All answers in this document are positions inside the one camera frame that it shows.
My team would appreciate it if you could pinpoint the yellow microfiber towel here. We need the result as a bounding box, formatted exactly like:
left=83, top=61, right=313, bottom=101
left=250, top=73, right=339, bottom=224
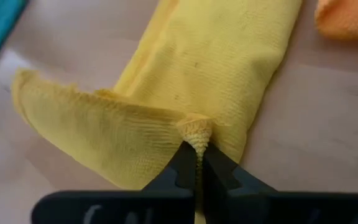
left=11, top=0, right=304, bottom=224

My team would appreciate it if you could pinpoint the orange microfiber towel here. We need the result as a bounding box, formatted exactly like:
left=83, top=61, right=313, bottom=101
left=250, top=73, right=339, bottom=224
left=314, top=0, right=358, bottom=40

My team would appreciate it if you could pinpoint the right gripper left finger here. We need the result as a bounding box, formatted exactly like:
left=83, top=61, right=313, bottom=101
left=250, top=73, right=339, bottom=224
left=31, top=141, right=197, bottom=224

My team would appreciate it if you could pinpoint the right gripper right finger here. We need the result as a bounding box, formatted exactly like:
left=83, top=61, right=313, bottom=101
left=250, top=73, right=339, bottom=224
left=203, top=144, right=358, bottom=224

